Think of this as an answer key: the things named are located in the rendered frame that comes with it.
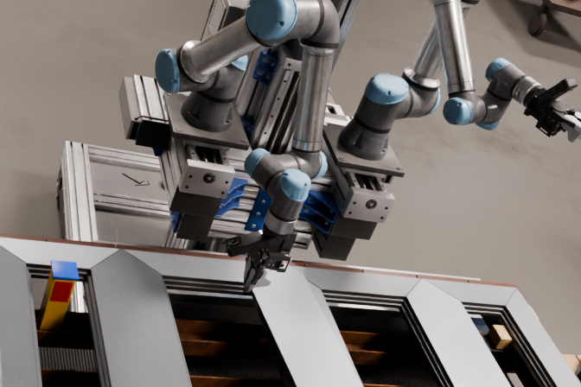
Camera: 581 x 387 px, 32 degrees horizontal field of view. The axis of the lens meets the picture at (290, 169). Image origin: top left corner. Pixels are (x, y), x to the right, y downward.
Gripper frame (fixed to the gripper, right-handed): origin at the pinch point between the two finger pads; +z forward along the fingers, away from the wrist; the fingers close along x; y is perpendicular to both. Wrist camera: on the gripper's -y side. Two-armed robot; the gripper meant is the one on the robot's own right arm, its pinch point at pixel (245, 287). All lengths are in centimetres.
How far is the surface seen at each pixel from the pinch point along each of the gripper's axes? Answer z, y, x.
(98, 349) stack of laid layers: 2.9, -40.2, -22.4
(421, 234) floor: 86, 159, 155
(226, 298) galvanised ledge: 17.9, 4.6, 16.4
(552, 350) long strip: 1, 90, -15
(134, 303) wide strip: 0.8, -30.2, -8.5
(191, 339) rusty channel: 17.4, -9.6, -1.5
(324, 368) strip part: 0.9, 14.3, -26.9
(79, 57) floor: 85, 6, 276
